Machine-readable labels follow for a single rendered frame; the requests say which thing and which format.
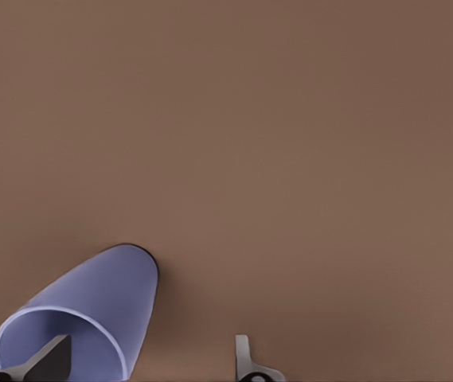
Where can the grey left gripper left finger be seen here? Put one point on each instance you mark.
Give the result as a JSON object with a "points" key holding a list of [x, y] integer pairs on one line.
{"points": [[47, 360]]}

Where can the purple cup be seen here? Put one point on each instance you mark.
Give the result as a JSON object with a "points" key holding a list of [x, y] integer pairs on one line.
{"points": [[102, 286]]}

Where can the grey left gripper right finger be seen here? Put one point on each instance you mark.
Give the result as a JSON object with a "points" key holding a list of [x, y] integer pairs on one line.
{"points": [[243, 358]]}

